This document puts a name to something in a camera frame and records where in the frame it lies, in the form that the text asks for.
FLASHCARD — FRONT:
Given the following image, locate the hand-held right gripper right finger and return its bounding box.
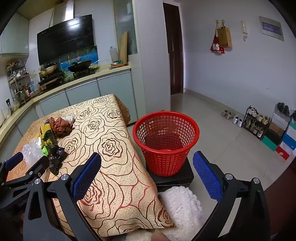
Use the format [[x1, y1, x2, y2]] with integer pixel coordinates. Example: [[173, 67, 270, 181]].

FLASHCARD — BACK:
[[193, 151, 271, 241]]

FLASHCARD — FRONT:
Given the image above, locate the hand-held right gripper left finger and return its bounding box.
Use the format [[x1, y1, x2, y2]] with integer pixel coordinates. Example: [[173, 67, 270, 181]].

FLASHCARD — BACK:
[[22, 152, 102, 241]]

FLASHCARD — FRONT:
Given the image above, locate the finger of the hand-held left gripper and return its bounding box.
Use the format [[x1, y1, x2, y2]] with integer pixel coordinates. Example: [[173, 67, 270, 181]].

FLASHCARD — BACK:
[[3, 155, 51, 188], [0, 152, 25, 181]]

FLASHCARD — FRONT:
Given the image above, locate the clear plastic bag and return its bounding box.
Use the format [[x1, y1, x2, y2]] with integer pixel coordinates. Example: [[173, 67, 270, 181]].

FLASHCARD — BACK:
[[21, 137, 47, 164]]

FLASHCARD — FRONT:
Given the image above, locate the black plastic wrapper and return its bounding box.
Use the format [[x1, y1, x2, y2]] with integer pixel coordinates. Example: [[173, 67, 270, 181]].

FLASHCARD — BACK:
[[47, 146, 67, 175]]

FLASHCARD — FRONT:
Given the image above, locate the green patterned packet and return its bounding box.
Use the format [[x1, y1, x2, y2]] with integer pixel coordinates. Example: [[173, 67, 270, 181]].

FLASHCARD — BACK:
[[42, 130, 57, 146]]

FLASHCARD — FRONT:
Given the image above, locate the brown wrapper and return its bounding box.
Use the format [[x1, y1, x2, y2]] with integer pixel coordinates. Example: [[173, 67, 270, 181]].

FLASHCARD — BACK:
[[49, 117, 73, 139]]

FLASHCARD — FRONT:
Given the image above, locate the red plastic mesh basket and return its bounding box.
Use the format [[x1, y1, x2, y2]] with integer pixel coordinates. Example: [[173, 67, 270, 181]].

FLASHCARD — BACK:
[[132, 111, 200, 178]]

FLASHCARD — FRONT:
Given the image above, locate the person's right hand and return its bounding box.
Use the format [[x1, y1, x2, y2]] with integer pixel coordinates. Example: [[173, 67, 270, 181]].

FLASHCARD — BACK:
[[151, 229, 168, 241]]

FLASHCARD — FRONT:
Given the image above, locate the white fluffy cloth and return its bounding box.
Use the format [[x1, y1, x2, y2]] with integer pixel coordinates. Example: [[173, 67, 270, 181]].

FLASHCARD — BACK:
[[126, 185, 204, 241]]

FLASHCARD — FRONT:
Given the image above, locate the rose-patterned gold tablecloth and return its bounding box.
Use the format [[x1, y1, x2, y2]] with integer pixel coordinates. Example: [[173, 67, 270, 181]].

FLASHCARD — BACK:
[[6, 94, 176, 238]]

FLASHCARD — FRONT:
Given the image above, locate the metal shoe rack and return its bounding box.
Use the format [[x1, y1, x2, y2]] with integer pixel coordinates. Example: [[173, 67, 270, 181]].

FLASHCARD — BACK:
[[242, 105, 271, 141]]

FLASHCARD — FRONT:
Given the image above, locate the dark brown object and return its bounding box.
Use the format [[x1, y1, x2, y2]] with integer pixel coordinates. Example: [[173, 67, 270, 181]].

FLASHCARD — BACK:
[[264, 153, 296, 232]]

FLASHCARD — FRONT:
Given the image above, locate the cluster of pale shoes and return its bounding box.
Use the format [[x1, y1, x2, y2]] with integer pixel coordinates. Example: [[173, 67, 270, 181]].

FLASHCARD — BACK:
[[245, 108, 270, 138]]

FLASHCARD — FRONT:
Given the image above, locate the metal spice rack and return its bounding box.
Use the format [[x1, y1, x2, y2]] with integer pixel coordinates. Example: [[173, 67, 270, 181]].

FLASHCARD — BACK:
[[6, 61, 31, 106]]

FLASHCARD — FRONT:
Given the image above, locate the kitchen counter with cabinets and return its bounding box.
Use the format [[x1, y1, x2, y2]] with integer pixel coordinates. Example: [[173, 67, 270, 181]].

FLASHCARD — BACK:
[[0, 65, 132, 149]]

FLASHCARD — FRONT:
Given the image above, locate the stack of shoe boxes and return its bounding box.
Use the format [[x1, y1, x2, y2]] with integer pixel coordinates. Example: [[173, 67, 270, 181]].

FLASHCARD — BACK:
[[261, 109, 296, 160]]

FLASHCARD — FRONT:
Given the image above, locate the gas stove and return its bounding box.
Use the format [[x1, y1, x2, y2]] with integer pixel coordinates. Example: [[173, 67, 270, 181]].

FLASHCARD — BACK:
[[38, 70, 96, 86]]

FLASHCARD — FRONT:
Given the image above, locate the yellow cooking pot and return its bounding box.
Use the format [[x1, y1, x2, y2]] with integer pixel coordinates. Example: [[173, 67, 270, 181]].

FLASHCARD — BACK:
[[38, 63, 59, 78]]

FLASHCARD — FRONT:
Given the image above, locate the pair of black shoes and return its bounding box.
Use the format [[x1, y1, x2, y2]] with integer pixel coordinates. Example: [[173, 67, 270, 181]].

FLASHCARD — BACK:
[[277, 102, 290, 116]]

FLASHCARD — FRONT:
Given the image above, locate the black wok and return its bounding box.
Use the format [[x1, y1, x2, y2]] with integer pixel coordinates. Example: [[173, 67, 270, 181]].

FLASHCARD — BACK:
[[68, 60, 92, 73]]

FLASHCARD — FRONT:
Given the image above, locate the black range hood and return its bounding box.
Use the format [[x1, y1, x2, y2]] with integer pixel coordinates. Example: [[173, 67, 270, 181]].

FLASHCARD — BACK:
[[37, 0, 95, 66]]

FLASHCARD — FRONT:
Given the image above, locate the red hanging cloth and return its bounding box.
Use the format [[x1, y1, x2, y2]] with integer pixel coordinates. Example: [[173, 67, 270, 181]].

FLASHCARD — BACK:
[[210, 29, 225, 55]]

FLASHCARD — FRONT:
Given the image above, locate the wooden cutting board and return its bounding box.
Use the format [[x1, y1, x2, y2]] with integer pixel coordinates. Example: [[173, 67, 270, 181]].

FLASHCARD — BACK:
[[119, 31, 129, 65]]

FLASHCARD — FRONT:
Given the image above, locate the dark brown door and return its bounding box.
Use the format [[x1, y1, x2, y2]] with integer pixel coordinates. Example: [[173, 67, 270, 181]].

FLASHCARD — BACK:
[[162, 2, 184, 95]]

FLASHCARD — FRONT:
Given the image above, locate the brown paper bag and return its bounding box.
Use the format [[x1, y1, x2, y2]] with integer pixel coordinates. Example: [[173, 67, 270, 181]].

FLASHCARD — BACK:
[[217, 23, 232, 49]]

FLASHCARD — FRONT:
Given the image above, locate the white intercom handset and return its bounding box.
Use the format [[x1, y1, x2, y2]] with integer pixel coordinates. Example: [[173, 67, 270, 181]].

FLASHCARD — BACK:
[[240, 20, 248, 42]]

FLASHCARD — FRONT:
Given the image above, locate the grey electrical panel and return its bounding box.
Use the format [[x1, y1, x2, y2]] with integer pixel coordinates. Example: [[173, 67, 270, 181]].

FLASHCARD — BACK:
[[258, 16, 285, 42]]

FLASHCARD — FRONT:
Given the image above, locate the pale wall cabinet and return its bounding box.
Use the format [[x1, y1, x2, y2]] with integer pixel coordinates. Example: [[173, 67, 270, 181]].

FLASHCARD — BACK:
[[0, 14, 30, 58]]

